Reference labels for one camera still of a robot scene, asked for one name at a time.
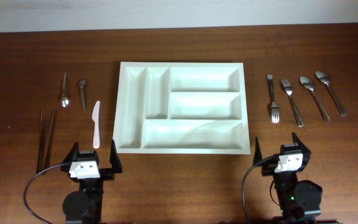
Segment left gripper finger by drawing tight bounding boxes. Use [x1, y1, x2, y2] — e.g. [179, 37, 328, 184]
[62, 142, 78, 163]
[109, 140, 122, 173]

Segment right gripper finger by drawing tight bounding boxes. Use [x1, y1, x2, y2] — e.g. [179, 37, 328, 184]
[291, 132, 310, 153]
[252, 137, 263, 166]

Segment white plastic knife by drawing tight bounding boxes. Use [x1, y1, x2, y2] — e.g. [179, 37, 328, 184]
[92, 101, 101, 149]

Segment silver fork with round handle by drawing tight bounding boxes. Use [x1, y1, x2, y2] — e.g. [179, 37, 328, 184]
[267, 74, 280, 124]

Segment silver tablespoon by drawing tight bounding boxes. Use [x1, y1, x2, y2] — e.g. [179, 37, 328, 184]
[314, 71, 347, 116]
[300, 77, 331, 123]

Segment silver fork slanted handle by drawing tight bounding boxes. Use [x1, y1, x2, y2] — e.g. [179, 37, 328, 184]
[280, 78, 304, 127]

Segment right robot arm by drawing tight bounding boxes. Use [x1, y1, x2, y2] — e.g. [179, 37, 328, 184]
[253, 133, 323, 223]

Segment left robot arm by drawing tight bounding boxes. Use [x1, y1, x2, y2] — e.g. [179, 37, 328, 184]
[61, 141, 122, 223]

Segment small silver teaspoon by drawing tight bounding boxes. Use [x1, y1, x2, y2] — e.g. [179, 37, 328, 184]
[60, 73, 70, 108]

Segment small dark teaspoon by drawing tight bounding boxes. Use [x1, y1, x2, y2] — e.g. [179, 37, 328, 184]
[78, 80, 86, 111]

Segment white plastic cutlery tray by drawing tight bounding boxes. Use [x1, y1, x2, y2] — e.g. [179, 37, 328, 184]
[112, 62, 250, 155]

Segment right black cable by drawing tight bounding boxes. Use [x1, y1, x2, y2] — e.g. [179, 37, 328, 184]
[241, 155, 276, 224]

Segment black cable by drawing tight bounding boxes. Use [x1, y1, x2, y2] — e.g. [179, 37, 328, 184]
[23, 162, 70, 224]
[241, 155, 276, 224]

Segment left black cable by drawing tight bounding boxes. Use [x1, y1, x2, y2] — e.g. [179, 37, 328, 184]
[23, 162, 70, 224]

